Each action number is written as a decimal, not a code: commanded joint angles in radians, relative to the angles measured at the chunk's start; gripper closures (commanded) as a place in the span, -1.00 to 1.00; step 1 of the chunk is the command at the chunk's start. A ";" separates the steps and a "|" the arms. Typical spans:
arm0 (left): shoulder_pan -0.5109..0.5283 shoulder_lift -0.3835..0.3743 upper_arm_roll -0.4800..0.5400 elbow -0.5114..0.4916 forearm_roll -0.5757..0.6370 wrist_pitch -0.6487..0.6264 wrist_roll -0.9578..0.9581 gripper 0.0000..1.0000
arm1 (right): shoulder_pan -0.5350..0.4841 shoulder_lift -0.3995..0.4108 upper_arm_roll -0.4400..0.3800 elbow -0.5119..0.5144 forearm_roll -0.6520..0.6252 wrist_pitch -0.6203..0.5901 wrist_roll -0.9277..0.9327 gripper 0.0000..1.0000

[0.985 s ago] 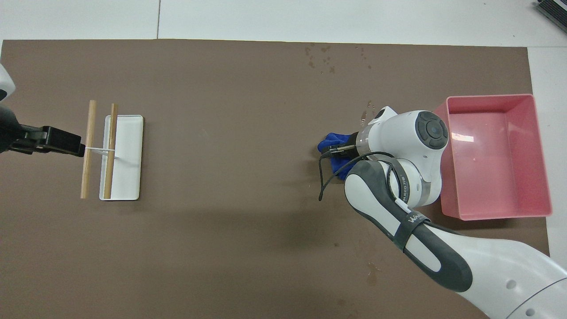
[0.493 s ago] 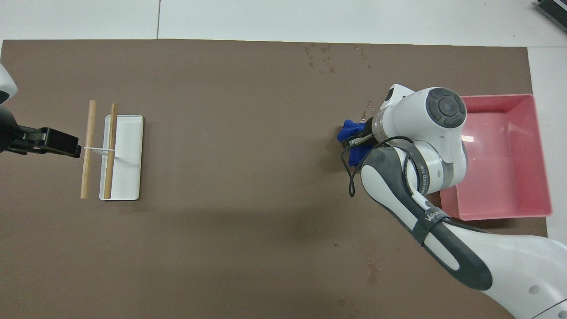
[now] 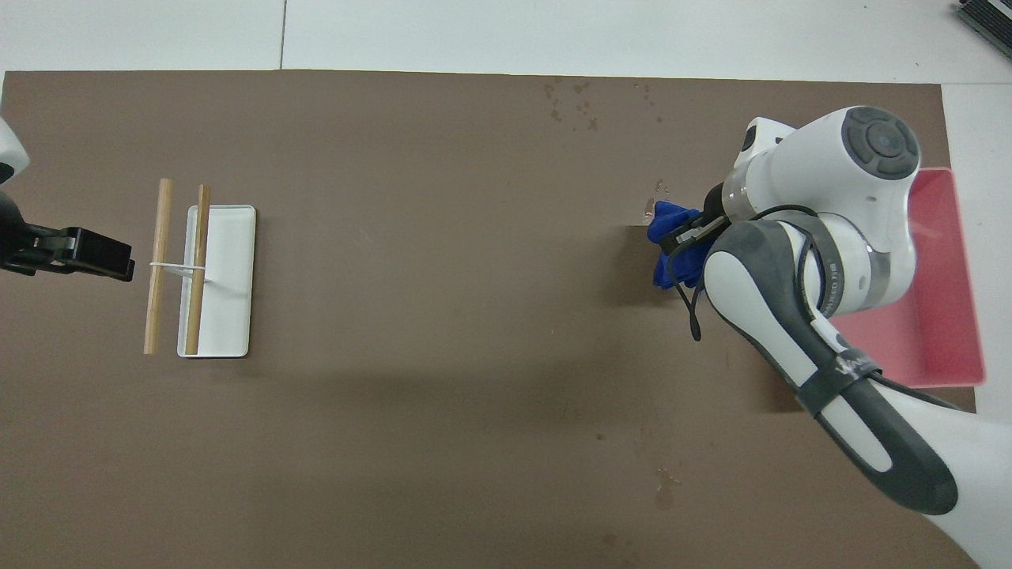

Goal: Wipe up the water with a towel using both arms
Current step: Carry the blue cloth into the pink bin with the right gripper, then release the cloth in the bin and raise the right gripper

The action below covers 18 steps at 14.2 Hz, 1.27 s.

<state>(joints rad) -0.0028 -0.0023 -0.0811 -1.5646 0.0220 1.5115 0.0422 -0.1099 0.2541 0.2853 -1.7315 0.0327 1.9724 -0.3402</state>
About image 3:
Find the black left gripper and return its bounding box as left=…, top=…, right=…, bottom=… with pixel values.
left=0, top=190, right=136, bottom=284

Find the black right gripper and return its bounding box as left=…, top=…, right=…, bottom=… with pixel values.
left=659, top=183, right=730, bottom=256

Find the white rack with wooden bars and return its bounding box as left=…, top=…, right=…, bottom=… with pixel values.
left=149, top=205, right=257, bottom=359

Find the brown table mat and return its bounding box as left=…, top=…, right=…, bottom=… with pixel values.
left=0, top=70, right=984, bottom=569

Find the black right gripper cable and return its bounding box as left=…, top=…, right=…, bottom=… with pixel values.
left=664, top=204, right=825, bottom=343

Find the wooden rod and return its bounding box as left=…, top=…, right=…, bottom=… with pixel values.
left=143, top=178, right=173, bottom=356
left=184, top=184, right=213, bottom=356

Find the grey ribbed device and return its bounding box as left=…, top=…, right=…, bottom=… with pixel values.
left=955, top=0, right=1012, bottom=60

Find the pink plastic bin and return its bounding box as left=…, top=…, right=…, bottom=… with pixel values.
left=822, top=167, right=987, bottom=389

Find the blue towel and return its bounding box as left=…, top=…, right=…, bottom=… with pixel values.
left=647, top=200, right=712, bottom=292

